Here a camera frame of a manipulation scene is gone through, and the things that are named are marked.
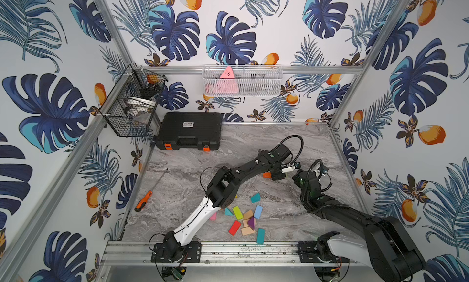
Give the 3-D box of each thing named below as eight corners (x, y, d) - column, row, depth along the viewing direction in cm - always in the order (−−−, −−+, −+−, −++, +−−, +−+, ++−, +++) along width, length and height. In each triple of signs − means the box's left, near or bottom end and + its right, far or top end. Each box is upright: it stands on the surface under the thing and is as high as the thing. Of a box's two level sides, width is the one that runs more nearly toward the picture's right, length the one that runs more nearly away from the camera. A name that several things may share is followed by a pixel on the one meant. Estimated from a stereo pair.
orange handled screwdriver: (136, 211, 87) (133, 209, 85) (167, 171, 102) (166, 168, 99) (138, 212, 87) (136, 210, 85) (169, 171, 101) (168, 169, 99)
